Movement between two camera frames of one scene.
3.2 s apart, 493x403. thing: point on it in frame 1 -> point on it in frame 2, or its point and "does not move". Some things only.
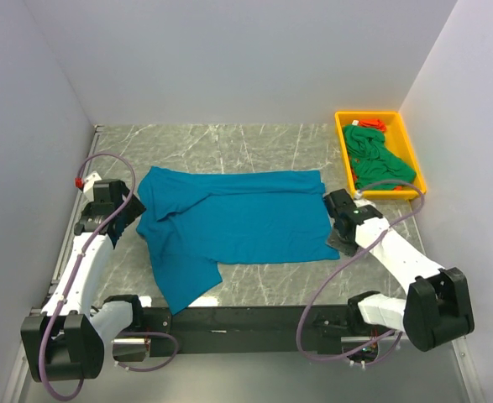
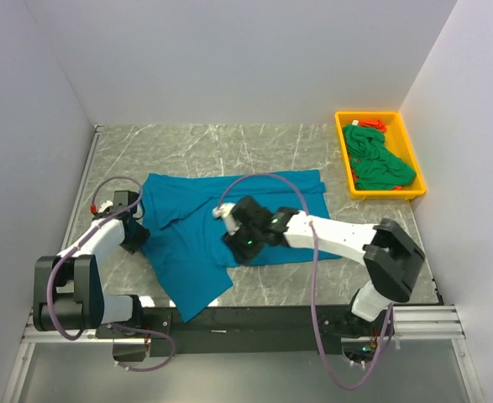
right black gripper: (347, 248) -> (241, 253)
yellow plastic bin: (399, 139) does not move
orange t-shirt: (373, 122) does not move
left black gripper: (133, 209) -> (142, 235)
